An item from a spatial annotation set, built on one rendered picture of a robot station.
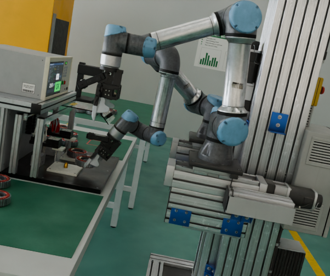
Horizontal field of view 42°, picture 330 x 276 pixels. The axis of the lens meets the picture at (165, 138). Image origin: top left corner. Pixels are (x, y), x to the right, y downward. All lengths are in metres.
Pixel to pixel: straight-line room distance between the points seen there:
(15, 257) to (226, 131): 0.84
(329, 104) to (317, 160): 5.91
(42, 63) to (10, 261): 1.02
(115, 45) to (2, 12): 4.49
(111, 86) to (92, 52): 5.97
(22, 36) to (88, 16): 1.95
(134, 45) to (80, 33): 6.03
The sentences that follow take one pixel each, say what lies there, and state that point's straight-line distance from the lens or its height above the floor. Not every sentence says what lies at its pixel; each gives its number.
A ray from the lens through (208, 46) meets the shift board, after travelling 7.44.
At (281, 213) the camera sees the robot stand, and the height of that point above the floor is 0.92.
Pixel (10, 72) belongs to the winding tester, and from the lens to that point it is 2.17.
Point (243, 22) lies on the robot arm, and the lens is 1.61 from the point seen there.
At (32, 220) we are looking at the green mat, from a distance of 1.70.
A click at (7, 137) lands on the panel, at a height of 0.93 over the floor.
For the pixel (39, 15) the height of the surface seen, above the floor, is 1.59.
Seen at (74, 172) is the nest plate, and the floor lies 0.78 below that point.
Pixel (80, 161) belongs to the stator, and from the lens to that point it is 2.16.
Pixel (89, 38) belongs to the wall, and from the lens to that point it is 7.58.
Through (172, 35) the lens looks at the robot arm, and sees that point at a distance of 1.73.
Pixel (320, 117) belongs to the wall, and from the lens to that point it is 7.89.
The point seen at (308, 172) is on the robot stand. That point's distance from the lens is 2.02.
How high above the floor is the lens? 1.45
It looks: 11 degrees down
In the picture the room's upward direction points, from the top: 11 degrees clockwise
